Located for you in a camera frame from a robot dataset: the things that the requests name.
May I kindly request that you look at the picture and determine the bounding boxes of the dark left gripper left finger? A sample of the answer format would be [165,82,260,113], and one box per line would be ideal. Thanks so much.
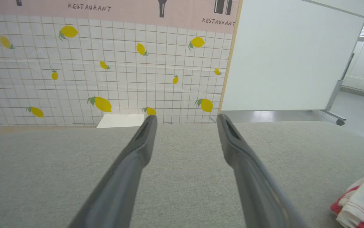
[67,115,158,228]

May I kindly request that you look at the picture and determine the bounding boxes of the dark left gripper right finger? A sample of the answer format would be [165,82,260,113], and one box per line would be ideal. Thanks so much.
[216,114,306,228]

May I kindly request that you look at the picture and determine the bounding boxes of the red white Bulls garment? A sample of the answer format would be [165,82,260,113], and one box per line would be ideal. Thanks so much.
[330,161,364,228]

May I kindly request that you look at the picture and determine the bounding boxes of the white box cabinet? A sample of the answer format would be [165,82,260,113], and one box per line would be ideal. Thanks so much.
[96,114,145,129]

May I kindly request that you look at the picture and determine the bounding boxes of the lemon print tiled partition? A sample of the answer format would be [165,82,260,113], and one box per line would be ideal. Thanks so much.
[0,0,243,136]

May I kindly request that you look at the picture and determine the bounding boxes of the white rolling whiteboard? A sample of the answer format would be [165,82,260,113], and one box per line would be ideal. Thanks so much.
[220,0,364,127]

